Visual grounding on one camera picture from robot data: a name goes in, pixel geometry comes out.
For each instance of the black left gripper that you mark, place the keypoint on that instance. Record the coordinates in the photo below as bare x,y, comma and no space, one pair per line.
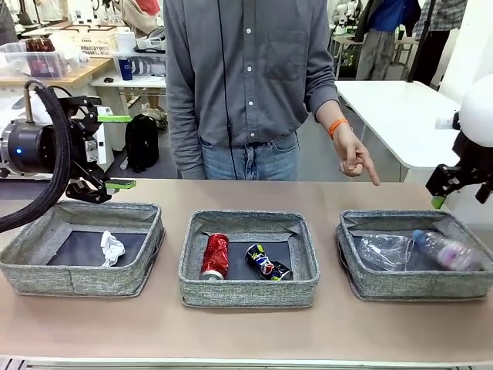
27,148

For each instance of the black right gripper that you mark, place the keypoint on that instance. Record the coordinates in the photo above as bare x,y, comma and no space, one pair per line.
475,162

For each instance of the clear water bottle pink label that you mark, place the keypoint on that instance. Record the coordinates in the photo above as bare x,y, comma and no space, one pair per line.
443,248

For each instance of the white paper ball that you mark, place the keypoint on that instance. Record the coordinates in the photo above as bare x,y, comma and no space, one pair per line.
111,246

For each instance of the clear crushed plastic cup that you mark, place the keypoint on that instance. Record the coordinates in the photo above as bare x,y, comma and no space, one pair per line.
385,250

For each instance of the crushed red soda can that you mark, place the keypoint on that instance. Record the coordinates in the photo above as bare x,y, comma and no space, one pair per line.
215,254

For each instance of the crushed blue soda can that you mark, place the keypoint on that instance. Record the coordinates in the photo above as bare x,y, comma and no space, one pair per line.
265,266

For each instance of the person's bare left forearm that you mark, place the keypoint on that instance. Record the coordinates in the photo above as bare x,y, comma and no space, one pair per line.
327,113

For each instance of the person's grey sleeved right forearm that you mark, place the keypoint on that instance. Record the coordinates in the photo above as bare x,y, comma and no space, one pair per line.
185,154

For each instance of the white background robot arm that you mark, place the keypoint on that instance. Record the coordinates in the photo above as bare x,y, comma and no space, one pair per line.
343,13

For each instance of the person's left hand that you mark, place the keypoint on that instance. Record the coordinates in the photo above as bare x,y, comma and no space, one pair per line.
348,150

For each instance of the black backpack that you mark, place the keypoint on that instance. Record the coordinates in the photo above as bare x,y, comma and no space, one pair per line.
142,142

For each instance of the black computer mouse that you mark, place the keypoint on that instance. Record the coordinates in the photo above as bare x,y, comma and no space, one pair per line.
109,80

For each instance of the wood topped white cabinet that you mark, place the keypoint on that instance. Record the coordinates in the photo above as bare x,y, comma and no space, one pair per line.
90,69

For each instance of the white desk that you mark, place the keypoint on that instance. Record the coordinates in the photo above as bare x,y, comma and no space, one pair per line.
131,82

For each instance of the blue drink bottle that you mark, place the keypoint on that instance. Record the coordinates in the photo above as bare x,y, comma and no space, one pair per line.
125,69

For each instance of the white lattice crate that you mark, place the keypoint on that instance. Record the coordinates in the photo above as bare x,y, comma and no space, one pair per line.
96,46

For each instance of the clear plastic storage box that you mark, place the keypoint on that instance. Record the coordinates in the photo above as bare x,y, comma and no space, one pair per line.
15,61

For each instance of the white plastic canister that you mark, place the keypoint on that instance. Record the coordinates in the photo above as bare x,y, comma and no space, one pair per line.
125,42

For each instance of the brown bottle pack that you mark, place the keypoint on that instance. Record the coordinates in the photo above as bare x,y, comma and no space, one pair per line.
40,44

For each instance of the grey fabric basket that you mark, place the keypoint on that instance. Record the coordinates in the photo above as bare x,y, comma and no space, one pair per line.
246,293
404,285
96,283

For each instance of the white and black device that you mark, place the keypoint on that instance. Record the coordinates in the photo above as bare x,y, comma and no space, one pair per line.
154,42

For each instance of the person in beige jacket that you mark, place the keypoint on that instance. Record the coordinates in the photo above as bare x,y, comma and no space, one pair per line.
135,19

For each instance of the orange wristband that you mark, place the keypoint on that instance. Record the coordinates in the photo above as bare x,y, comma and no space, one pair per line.
338,128

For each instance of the person in blue top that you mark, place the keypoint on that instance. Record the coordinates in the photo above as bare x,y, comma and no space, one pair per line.
379,50

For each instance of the person in plaid shirt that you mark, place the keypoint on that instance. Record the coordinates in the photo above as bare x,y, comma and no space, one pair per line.
439,15

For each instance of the person in grey shirt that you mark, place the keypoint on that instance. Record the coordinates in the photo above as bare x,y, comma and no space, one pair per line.
250,77

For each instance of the aluminium table frame rail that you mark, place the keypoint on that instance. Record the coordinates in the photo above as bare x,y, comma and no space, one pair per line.
15,364

